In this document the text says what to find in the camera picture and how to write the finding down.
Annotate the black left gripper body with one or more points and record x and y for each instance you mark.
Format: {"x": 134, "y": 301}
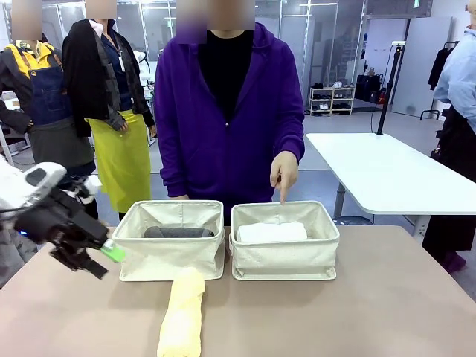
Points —
{"x": 63, "y": 227}

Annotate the grey towel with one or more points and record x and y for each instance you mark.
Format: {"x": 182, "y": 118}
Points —
{"x": 178, "y": 232}

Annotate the white towel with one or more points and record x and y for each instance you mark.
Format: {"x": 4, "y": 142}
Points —
{"x": 271, "y": 233}

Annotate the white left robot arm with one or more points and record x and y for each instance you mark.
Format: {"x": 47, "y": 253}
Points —
{"x": 22, "y": 186}

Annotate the person's left forearm purple sleeve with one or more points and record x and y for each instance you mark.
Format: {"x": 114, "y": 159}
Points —
{"x": 292, "y": 137}

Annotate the person's right forearm purple sleeve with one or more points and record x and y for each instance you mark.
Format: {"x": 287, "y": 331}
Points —
{"x": 171, "y": 167}

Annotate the person's left hand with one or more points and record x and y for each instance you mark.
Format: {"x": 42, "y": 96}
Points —
{"x": 284, "y": 173}

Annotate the cream fabric basket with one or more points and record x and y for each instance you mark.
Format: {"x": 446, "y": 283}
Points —
{"x": 286, "y": 256}
{"x": 167, "y": 256}

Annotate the yellow rolled towel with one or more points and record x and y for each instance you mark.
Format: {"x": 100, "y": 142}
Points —
{"x": 182, "y": 316}

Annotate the person with yellow-green apron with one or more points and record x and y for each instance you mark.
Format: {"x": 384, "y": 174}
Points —
{"x": 119, "y": 148}

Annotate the person with denim apron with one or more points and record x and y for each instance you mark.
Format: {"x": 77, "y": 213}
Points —
{"x": 48, "y": 100}

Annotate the person in purple hoodie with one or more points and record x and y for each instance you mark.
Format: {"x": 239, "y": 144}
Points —
{"x": 230, "y": 141}

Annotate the wooden shoe rack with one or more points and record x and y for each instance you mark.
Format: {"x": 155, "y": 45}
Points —
{"x": 332, "y": 100}

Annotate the white shoes pair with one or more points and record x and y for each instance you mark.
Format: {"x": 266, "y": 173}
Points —
{"x": 337, "y": 85}

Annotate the white folding table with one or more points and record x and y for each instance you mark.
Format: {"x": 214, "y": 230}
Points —
{"x": 386, "y": 171}

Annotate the black luggage bag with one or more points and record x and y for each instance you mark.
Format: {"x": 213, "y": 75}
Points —
{"x": 368, "y": 87}

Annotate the person in light blue shirt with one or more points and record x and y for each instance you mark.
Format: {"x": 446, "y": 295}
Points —
{"x": 455, "y": 130}

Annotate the black hanging garment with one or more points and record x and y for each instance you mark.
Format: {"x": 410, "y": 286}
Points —
{"x": 440, "y": 67}

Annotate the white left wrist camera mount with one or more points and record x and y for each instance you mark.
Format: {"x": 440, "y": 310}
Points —
{"x": 87, "y": 187}

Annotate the black camera stand pole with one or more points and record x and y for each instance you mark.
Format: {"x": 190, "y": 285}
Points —
{"x": 388, "y": 89}

